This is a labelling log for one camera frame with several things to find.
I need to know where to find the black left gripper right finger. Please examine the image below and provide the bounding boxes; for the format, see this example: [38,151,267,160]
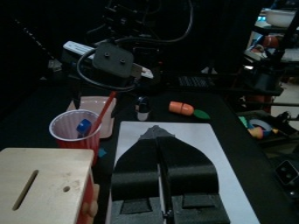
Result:
[154,125,231,224]

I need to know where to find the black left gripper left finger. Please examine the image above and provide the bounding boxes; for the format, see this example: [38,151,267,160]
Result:
[110,125,164,224]

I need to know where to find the tan wooden peg figure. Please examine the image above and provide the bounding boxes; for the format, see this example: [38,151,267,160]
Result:
[79,183,100,224]

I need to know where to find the pink plastic container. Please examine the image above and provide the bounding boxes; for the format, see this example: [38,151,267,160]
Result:
[66,95,118,140]

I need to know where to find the blue toy piece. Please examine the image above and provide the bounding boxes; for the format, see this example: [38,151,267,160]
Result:
[76,118,94,138]

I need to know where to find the orange toy carrot green top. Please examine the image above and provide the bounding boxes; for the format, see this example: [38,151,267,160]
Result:
[168,101,212,121]

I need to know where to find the red stick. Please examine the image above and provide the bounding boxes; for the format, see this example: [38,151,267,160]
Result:
[90,90,118,136]

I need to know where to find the colourful toy pile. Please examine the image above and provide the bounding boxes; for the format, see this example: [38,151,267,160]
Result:
[238,115,280,140]

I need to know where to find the red plastic cup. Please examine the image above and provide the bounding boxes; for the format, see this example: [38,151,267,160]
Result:
[48,108,104,166]

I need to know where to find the wooden box with slot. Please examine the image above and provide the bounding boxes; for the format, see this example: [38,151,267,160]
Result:
[0,147,98,224]

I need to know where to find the black box with sockets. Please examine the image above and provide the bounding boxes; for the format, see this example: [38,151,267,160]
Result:
[274,159,299,186]

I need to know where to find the black shelf rack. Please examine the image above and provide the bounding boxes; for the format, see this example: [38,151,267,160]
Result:
[228,8,299,115]

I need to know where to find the red ball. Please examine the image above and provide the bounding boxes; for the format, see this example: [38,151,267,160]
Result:
[262,34,282,49]

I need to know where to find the white bowl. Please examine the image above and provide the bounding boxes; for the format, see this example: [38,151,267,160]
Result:
[264,8,299,29]

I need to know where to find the black looped cable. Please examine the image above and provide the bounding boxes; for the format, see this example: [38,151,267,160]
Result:
[76,47,138,93]

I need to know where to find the grey square camera mount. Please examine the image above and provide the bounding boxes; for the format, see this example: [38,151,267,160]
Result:
[91,42,136,79]

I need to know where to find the black hanging cable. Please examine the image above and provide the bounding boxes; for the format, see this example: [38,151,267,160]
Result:
[115,0,195,46]

